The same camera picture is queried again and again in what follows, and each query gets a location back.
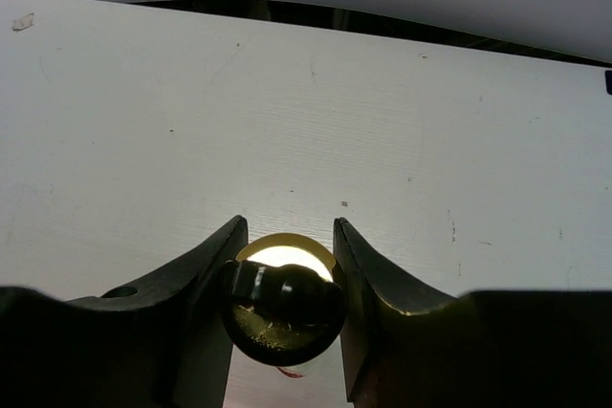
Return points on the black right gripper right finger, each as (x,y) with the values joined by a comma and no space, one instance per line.
(406,344)

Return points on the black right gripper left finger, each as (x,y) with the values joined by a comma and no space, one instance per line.
(156,341)

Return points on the clear glass bottle gold spout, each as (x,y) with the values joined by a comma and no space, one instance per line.
(283,301)

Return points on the blue right corner sticker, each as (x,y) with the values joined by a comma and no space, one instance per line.
(608,81)

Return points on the small tape scrap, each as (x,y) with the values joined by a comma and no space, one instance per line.
(23,23)

